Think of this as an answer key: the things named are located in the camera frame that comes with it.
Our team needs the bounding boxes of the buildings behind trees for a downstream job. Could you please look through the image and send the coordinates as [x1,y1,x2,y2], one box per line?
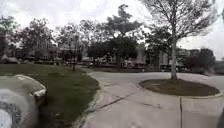
[133,43,224,74]

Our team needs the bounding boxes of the round mulch tree bed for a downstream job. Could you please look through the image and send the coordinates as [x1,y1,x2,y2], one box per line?
[138,78,221,98]

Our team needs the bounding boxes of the group of trees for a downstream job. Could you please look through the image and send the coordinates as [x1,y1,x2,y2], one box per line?
[0,3,174,72]

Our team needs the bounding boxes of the grey concrete path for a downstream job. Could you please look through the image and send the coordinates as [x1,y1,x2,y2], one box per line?
[78,70,224,128]

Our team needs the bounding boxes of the pale-trunked tree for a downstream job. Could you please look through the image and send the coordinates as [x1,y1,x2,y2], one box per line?
[141,0,218,81]

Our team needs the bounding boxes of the green grass lawn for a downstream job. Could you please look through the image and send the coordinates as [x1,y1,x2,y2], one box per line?
[0,63,100,128]

